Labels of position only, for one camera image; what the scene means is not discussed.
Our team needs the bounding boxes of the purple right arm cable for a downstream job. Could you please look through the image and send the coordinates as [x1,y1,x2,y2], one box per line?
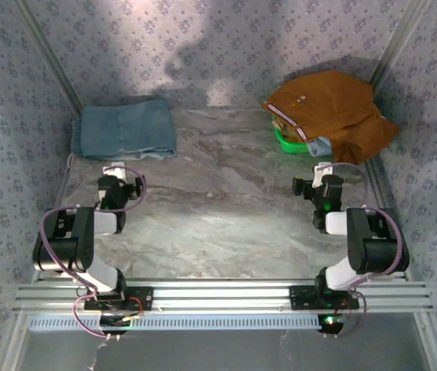
[318,162,405,339]

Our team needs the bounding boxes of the aluminium corner post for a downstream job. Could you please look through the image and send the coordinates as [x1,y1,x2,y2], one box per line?
[12,0,85,117]
[368,0,434,88]

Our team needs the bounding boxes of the folded blue jeans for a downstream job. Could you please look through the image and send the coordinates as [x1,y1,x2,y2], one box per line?
[70,98,178,162]

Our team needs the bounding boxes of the green plastic basket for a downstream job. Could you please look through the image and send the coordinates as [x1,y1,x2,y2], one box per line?
[272,115,313,155]

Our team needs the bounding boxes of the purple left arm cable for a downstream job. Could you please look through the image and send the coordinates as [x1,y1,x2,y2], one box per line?
[39,165,147,339]

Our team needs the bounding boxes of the aluminium frame leg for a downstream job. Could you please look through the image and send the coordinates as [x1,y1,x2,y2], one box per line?
[0,312,31,371]
[414,311,437,371]

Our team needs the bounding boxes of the black controller board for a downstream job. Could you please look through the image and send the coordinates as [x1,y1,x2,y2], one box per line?
[317,313,345,335]
[98,315,131,335]

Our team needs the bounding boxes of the floral backdrop cloth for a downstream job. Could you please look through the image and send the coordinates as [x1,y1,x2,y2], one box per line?
[0,0,437,371]

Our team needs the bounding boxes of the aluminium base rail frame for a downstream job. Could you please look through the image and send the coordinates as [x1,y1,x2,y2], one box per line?
[8,277,435,315]

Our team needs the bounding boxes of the brown trousers with striped waistband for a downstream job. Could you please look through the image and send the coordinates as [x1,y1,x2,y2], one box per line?
[261,69,401,166]

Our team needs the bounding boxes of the grey slotted cable duct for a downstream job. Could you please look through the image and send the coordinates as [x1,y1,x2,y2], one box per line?
[27,313,322,332]

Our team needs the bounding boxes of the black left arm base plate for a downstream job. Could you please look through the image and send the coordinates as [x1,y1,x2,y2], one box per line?
[83,286,154,312]

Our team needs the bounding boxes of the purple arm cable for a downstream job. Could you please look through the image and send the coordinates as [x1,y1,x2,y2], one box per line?
[318,162,405,339]
[39,165,147,339]

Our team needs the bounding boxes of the light blue trousers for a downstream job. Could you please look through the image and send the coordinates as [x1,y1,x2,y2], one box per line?
[305,137,334,158]

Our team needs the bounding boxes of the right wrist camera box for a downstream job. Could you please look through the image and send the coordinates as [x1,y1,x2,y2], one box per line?
[312,162,345,192]

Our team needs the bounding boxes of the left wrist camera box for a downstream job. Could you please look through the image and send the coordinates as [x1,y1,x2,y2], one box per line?
[97,162,127,190]

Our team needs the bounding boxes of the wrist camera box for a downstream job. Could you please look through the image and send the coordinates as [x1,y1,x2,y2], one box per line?
[97,162,127,190]
[312,162,345,192]

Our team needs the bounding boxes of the tan garment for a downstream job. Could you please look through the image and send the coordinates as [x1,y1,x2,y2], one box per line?
[272,117,300,142]

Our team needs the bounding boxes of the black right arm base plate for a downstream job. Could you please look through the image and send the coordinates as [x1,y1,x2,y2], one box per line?
[288,285,361,311]

